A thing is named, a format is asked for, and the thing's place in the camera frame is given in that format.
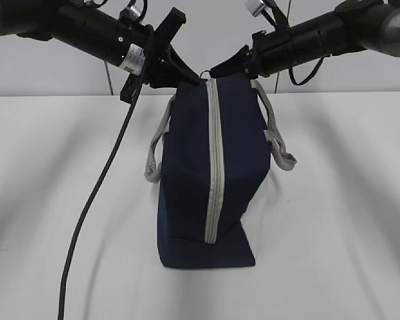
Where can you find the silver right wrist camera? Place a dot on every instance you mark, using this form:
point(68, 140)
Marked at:
point(255, 7)

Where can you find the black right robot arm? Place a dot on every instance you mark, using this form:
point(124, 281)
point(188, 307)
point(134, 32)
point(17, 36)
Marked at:
point(352, 26)

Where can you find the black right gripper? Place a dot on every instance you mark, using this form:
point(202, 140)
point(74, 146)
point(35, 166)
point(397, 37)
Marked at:
point(248, 60)

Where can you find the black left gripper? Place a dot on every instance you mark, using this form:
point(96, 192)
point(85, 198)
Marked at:
point(156, 62)

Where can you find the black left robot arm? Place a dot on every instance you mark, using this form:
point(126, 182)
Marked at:
point(80, 24)

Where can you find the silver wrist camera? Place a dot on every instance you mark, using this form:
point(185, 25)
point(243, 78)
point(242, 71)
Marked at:
point(255, 7)
point(130, 14)

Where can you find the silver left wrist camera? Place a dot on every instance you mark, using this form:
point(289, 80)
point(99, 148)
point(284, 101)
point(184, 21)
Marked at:
point(130, 14)

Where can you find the navy blue lunch bag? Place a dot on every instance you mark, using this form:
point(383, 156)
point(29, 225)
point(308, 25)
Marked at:
point(211, 152)

